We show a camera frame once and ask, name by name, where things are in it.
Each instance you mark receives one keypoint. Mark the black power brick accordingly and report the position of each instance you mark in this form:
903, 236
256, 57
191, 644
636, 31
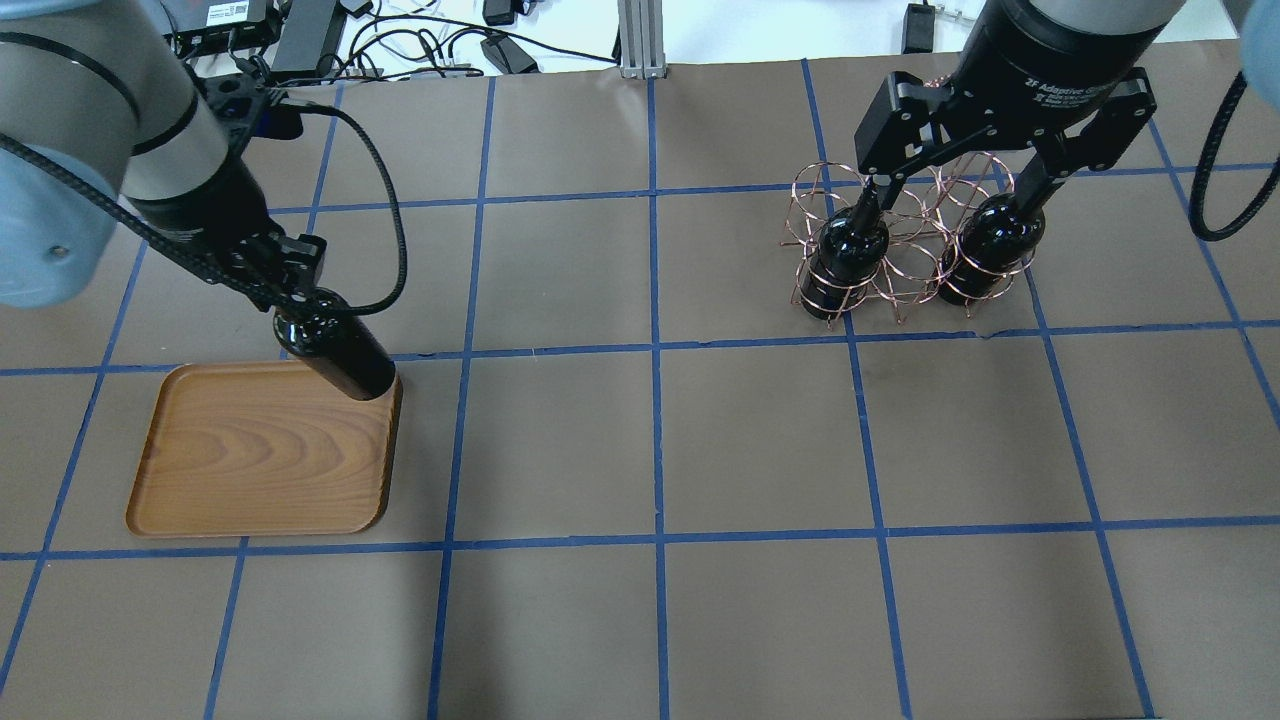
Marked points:
509, 58

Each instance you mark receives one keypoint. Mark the wooden tray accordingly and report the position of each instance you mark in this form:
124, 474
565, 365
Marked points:
262, 449

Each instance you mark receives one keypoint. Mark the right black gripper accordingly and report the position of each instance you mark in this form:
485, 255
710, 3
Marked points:
1040, 62

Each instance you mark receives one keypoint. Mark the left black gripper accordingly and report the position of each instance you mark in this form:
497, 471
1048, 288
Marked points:
203, 212

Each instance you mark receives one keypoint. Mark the dark wine bottle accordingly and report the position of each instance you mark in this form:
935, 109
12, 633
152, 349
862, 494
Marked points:
850, 247
338, 347
993, 241

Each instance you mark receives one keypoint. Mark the aluminium frame post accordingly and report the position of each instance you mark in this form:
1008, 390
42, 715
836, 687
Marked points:
640, 32

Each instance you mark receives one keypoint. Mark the copper wire bottle basket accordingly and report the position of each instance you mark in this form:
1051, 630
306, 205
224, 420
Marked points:
925, 220

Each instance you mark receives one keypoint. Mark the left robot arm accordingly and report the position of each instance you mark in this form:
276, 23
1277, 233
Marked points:
97, 108

